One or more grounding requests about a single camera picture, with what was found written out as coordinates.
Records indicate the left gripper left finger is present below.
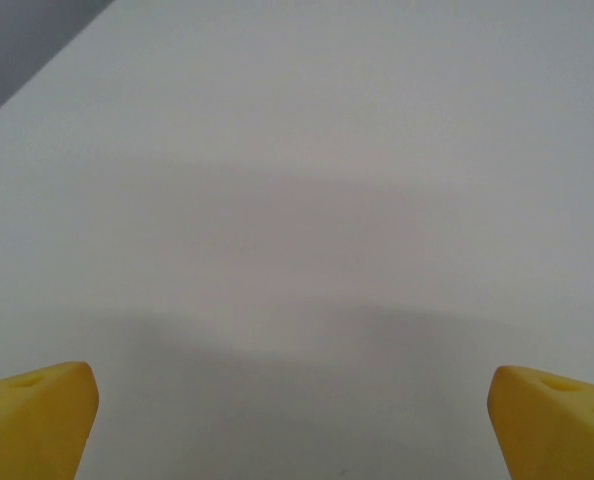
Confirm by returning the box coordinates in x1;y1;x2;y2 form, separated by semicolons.
0;360;100;480

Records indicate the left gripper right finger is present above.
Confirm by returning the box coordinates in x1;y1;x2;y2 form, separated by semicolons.
486;364;594;480

